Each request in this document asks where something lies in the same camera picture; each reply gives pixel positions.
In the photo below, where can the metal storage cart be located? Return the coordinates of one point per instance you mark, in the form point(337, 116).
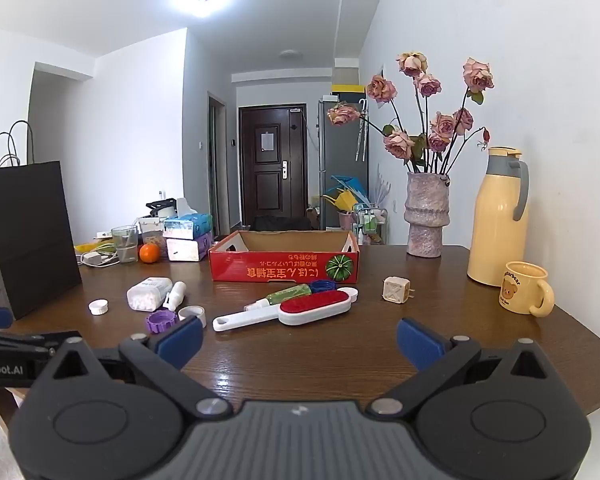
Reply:
point(372, 225)

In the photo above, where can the red and white lint brush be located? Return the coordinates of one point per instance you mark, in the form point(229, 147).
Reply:
point(310, 305)

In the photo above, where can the bunch of dried pink roses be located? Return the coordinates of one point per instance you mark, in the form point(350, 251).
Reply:
point(399, 144)

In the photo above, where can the grey refrigerator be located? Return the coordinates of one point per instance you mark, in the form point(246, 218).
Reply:
point(340, 160)

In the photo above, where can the yellow and black box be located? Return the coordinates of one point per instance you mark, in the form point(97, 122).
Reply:
point(347, 92)

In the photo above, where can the clear food container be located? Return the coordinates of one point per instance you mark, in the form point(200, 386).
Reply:
point(152, 236)

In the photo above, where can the pink ceramic vase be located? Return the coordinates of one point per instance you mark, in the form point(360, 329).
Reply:
point(425, 215)

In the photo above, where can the blue tissue pack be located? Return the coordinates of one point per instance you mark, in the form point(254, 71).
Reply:
point(187, 225)

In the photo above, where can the purple bottle cap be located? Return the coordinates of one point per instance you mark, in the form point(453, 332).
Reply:
point(162, 321)

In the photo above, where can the white cotton swab container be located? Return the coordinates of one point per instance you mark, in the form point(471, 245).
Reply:
point(147, 295)

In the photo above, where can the yellow bear mug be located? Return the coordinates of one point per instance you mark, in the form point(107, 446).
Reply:
point(522, 287)

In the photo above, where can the yellow thermos jug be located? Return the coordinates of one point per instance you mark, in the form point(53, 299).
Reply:
point(495, 225)

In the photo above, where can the blue bottle cap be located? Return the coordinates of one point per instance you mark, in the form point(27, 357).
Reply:
point(325, 285)

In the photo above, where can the dark brown door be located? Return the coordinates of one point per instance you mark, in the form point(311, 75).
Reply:
point(272, 190)

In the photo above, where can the white folded umbrella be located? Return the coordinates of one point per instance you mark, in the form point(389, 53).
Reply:
point(362, 130)

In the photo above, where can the pink bucket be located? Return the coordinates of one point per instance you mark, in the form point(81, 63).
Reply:
point(346, 220)

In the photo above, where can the beige plug adapter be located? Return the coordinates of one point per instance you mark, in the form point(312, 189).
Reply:
point(395, 290)

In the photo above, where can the black folding chair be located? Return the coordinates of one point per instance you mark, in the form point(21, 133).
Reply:
point(280, 222)

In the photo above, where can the white tape roll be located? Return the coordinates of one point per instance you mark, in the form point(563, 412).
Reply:
point(192, 311)

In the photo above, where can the clear glass cup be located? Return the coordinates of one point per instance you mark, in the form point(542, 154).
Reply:
point(125, 245)

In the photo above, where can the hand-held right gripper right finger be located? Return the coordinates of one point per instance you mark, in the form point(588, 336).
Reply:
point(420, 345)

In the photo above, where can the purple feather decoration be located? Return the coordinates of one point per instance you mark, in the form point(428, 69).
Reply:
point(382, 187)

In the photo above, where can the round ceiling light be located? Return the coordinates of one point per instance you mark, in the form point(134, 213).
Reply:
point(290, 54)

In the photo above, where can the white bottle cap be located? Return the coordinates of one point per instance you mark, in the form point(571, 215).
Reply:
point(99, 306)

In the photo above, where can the white spray bottle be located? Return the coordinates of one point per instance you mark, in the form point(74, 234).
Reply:
point(176, 294)

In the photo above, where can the black paper bag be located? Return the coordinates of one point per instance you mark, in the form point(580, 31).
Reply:
point(25, 235)

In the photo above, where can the red cardboard box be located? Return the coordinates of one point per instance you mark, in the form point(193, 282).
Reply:
point(280, 267)

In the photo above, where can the orange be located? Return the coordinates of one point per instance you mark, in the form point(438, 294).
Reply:
point(149, 253)

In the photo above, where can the yellow packet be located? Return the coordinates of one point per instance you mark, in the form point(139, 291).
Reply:
point(90, 247)

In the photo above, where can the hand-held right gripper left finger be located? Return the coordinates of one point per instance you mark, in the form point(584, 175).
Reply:
point(180, 342)

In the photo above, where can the yellow watering can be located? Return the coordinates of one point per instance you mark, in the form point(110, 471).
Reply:
point(342, 200)

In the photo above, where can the purple tissue pack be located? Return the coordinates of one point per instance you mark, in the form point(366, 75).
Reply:
point(187, 249)

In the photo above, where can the white door notice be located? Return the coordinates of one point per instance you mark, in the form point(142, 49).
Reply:
point(268, 140)

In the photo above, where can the green spray bottle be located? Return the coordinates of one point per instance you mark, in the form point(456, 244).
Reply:
point(290, 294)

